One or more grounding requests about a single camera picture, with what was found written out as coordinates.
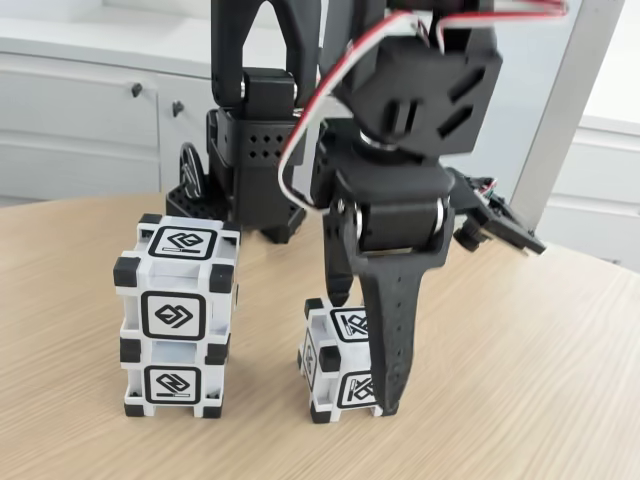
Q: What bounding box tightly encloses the white cube with crossed symbol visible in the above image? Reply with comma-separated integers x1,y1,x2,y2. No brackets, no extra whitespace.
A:
298,298,396,425

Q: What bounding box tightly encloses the white cube with diamond symbol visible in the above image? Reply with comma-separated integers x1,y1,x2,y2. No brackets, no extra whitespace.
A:
113,213,242,347

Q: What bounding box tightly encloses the black round clamp knob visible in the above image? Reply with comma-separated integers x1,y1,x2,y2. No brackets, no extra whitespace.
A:
178,141,207,199

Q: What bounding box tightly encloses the white cube with Z symbol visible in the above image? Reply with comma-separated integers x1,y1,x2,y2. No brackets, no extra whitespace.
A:
119,337,231,419

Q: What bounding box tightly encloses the white drawer cabinet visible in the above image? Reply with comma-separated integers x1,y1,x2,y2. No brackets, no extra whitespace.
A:
532,74,640,274

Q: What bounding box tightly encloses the long white cabinet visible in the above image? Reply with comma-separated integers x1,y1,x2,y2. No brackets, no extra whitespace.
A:
0,14,391,207

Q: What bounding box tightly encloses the black gripper camera module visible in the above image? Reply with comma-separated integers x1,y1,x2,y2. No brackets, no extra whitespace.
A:
449,167,547,260

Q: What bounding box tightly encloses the red and white servo cable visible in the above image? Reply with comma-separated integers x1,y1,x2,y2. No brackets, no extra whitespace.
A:
277,0,569,207

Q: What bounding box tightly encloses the white frame post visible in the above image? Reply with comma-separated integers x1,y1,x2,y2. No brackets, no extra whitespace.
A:
499,0,629,236

